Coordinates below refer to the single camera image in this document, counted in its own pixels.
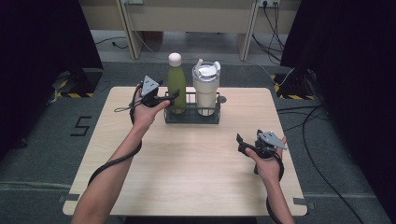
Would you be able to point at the white wall power outlet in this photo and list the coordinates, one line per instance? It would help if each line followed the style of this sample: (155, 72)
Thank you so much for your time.
(269, 2)
(133, 1)

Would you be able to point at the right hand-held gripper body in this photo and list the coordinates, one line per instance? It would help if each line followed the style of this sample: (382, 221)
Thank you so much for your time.
(271, 140)

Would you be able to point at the person's right hand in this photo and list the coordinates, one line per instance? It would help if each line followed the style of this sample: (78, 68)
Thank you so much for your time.
(267, 168)

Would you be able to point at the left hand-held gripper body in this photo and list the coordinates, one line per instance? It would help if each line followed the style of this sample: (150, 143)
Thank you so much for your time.
(148, 87)

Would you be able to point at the beige wooden desk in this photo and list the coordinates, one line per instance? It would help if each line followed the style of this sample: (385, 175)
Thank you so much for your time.
(186, 18)

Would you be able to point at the green bottle with white cap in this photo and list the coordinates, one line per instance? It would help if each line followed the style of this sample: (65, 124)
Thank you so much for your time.
(176, 81)

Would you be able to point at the stand base with hazard tape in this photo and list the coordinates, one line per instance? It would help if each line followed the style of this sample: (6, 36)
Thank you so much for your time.
(295, 87)
(79, 84)

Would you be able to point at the white tumbler with clear lid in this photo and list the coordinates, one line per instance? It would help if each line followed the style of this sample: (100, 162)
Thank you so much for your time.
(206, 90)

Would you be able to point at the person's left hand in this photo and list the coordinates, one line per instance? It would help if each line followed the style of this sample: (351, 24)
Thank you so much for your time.
(144, 115)

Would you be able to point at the grey table foot bracket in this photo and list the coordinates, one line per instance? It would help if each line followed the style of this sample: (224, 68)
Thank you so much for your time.
(303, 202)
(67, 198)

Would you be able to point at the black curtain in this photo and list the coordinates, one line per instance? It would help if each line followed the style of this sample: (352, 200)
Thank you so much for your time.
(37, 62)
(351, 77)

